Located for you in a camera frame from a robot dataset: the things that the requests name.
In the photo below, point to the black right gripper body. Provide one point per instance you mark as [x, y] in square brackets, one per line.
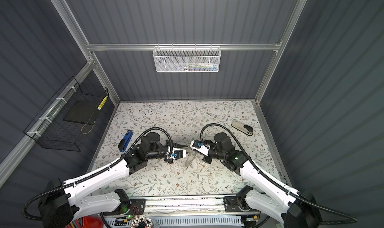
[212, 153]

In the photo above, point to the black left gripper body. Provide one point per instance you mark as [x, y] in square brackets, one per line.
[165, 153]

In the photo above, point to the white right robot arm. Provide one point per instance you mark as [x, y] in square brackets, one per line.
[277, 200]

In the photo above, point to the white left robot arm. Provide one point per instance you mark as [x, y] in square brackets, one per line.
[59, 208]

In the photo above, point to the blue stapler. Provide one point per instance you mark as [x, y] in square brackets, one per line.
[125, 141]

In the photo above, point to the yellow marker pen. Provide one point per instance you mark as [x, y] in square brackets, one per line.
[102, 103]

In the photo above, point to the black pad in basket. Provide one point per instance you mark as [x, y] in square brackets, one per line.
[83, 112]

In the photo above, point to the red round object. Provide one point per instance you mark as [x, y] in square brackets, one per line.
[92, 222]

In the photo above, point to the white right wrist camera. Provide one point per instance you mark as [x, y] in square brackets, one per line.
[200, 147]

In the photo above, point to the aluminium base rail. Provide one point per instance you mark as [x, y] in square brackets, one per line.
[191, 205]

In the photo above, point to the white perforated cable tray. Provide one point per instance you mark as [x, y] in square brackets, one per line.
[209, 221]

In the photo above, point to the white wire mesh basket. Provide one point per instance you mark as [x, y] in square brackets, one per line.
[187, 61]

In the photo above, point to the black wire basket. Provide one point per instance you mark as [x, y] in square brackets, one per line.
[67, 123]

